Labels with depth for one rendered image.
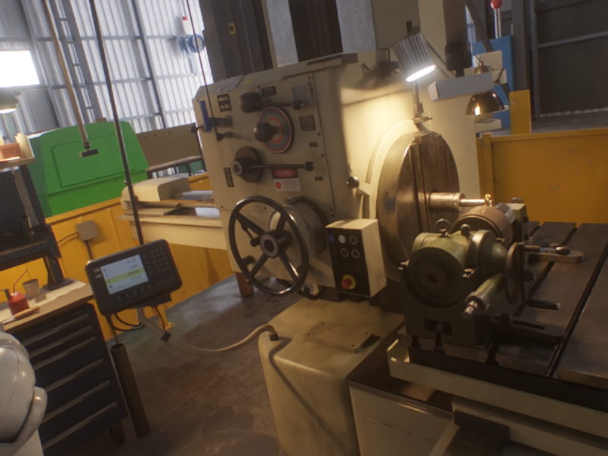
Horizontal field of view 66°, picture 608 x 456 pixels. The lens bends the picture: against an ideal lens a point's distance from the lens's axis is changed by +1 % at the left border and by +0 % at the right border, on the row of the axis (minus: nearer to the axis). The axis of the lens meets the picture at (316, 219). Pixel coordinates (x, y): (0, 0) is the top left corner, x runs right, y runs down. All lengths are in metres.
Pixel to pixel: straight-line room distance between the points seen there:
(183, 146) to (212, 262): 5.85
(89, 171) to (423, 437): 4.37
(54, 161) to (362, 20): 3.82
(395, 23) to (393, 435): 1.73
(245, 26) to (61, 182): 3.12
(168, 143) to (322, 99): 8.65
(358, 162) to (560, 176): 2.43
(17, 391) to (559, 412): 1.23
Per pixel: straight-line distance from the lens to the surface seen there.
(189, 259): 4.60
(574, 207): 3.92
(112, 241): 4.20
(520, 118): 7.39
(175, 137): 10.28
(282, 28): 2.59
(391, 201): 1.68
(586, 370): 1.43
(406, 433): 2.07
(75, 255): 4.08
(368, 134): 1.72
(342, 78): 1.62
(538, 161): 3.89
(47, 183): 5.33
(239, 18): 2.82
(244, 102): 1.78
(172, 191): 3.09
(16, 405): 0.92
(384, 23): 2.24
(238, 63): 2.84
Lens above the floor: 1.78
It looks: 15 degrees down
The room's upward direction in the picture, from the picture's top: 10 degrees counter-clockwise
